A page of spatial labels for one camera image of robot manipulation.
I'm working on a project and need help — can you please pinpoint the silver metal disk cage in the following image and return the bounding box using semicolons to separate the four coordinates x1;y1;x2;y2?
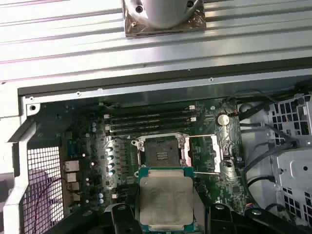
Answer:
267;92;312;234

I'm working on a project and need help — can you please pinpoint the black RAM slot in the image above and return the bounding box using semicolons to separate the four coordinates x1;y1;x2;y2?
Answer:
104;105;197;119
107;111;197;125
106;117;197;130
107;123;197;135

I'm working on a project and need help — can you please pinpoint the black wire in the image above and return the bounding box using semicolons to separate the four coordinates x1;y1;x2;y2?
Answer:
263;122;298;146
246;175;276;196

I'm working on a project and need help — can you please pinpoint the thin wire locking lever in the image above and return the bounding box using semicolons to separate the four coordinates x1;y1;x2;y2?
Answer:
131;139;145;170

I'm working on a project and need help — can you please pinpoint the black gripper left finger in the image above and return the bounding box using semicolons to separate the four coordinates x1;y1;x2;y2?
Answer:
45;205;140;234

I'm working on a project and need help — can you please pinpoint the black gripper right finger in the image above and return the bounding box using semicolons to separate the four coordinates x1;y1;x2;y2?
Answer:
204;202;302;234

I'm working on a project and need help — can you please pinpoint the metal socket cover frame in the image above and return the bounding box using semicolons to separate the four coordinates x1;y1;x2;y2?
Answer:
177;134;225;175

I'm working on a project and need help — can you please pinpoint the silver coin cell battery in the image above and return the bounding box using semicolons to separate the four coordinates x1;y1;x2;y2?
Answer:
217;114;230;126

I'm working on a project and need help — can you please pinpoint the CPU socket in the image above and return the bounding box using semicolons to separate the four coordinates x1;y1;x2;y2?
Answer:
131;132;194;173

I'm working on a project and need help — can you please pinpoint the green motherboard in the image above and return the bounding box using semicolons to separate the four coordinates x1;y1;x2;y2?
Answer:
60;97;253;220

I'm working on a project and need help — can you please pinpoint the black and grey PC case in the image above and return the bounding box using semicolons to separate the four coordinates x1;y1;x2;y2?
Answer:
0;57;312;234

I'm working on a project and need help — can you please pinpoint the silver rear port block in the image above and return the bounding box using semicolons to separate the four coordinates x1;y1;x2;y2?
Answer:
63;160;80;172
65;172;80;183

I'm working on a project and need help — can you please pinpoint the square brown base plate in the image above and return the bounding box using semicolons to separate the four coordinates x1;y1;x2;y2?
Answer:
123;0;207;38

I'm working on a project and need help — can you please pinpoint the silver topped CPU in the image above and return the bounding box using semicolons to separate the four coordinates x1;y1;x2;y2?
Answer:
136;166;197;233

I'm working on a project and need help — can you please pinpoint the blue rear port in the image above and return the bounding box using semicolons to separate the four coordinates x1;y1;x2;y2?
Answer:
68;140;80;157

